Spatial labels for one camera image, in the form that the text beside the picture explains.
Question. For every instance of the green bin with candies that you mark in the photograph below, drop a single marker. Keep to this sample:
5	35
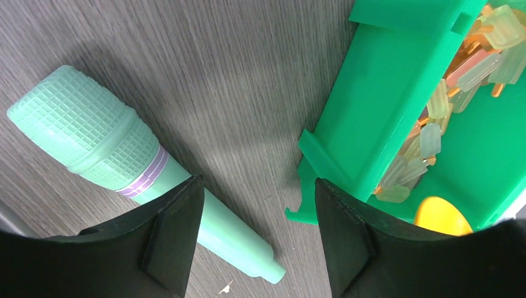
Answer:
399	53

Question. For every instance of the mint green pen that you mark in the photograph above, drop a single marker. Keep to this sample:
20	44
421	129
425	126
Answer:
96	136

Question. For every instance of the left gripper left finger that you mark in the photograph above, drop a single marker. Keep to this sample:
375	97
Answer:
146	252

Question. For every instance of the orange plastic scoop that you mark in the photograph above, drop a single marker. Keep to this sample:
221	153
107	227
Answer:
438	215

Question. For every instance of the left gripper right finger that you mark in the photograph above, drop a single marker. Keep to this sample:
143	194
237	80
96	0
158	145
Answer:
370	253

